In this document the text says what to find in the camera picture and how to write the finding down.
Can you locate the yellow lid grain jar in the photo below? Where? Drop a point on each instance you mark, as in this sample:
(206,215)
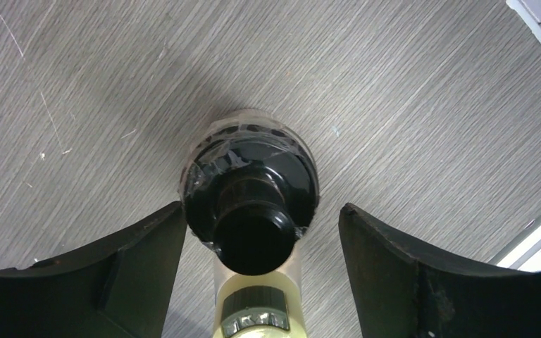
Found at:
(268,305)

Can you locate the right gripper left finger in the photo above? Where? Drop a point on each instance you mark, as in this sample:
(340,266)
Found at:
(118,286)

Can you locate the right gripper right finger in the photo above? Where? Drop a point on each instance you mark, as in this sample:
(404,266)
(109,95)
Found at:
(405,287)

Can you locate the small black cap shaker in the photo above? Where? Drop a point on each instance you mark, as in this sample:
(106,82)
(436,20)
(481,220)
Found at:
(250,190)

